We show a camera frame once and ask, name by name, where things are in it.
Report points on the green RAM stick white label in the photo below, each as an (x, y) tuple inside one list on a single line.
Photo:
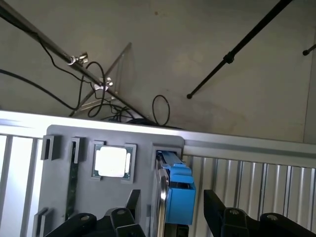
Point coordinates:
[(71, 185)]

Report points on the silver CPU chip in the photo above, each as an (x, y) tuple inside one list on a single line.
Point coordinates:
[(111, 161)]

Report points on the grey metal frame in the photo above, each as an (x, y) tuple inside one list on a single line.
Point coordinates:
[(118, 59)]

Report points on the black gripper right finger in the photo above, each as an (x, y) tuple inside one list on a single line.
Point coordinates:
[(234, 222)]

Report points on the black tripod foot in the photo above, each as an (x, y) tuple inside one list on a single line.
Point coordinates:
[(306, 52)]

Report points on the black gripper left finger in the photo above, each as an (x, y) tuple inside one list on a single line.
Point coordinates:
[(118, 222)]

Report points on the grey plastic parts rack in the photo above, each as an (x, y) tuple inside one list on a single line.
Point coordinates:
[(111, 197)]

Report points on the black tripod leg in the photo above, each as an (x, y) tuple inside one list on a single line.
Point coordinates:
[(228, 58)]

